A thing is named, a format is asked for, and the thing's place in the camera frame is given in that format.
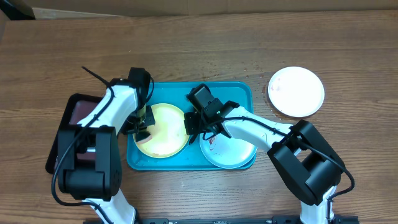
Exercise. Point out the yellow plate with stain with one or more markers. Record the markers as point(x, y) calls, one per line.
point(168, 134)

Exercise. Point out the brown cardboard back wall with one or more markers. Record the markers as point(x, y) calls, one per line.
point(196, 7)

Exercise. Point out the black water tray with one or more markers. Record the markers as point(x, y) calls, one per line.
point(78, 107)

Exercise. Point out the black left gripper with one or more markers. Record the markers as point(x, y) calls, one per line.
point(127, 129)

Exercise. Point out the blue plastic tray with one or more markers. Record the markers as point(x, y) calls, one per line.
point(191, 156)

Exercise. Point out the white plate with stain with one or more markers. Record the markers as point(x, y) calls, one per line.
point(296, 92)

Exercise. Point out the light blue plate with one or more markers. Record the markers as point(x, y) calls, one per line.
point(227, 153)

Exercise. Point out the green pink sponge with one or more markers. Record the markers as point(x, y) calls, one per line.
point(142, 137)

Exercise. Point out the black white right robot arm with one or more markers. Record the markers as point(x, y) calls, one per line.
point(308, 165)

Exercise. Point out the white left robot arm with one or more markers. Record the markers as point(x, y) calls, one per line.
point(88, 168)

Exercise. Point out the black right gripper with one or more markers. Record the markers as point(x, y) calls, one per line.
point(193, 129)

